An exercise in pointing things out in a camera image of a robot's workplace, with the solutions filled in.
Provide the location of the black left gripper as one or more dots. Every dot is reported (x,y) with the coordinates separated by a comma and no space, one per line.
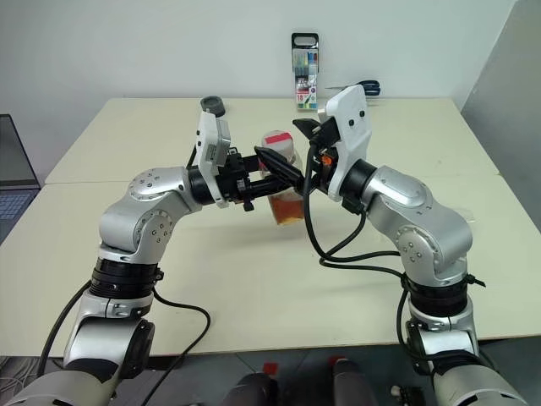
(233,179)

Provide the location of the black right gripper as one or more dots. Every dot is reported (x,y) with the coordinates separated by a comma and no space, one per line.
(326,162)

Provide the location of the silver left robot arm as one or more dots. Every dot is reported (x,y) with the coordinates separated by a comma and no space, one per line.
(127,220)

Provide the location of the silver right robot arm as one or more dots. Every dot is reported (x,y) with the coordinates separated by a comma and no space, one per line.
(422,220)

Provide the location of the clear bottle with orange drink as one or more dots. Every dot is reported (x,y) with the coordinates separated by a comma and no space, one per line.
(287,211)

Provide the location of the marker pen pack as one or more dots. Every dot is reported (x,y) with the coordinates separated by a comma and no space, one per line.
(305,72)

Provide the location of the black round tape roll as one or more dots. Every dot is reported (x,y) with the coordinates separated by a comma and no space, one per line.
(212,105)

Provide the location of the grey partition panel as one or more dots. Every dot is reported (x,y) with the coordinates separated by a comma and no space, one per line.
(507,105)

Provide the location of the dark rounded shape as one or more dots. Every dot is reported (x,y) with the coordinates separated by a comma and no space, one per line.
(351,382)
(249,391)

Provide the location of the grey laptop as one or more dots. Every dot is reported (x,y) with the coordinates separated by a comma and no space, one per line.
(14,169)

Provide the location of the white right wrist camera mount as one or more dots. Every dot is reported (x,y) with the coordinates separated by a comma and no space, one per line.
(353,127)

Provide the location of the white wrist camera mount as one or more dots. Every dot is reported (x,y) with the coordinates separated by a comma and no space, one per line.
(210,139)
(353,127)

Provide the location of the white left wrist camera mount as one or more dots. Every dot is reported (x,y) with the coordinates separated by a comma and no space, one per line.
(210,139)

